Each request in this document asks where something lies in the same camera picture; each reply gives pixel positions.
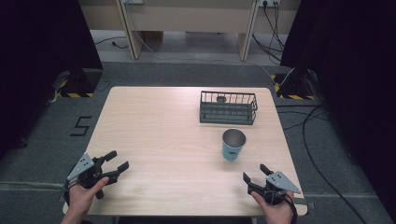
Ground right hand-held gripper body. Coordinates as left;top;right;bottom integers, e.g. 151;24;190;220
247;170;302;206

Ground person's left hand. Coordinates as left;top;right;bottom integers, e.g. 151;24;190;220
64;175;110;219

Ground black wire basket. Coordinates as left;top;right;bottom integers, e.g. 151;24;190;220
199;90;259;126

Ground beige desk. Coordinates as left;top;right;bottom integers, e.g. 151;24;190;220
78;0;303;62

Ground person's right hand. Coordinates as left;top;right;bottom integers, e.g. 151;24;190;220
249;189;296;224

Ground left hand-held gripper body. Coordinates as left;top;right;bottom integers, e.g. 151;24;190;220
65;151;120;201

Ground long black floor cable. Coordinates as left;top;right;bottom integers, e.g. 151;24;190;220
275;104;370;224

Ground black stand base striped tape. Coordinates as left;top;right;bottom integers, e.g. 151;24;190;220
270;68;316;102
55;68;104;99

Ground black curtain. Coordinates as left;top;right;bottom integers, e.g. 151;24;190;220
279;0;396;217
0;0;105;161

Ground bundle of black plug cables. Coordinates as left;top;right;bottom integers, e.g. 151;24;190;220
251;1;287;65

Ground blue metal cup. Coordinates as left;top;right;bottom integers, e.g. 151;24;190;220
221;127;248;162

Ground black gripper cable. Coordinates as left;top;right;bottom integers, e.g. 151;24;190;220
271;189;299;224

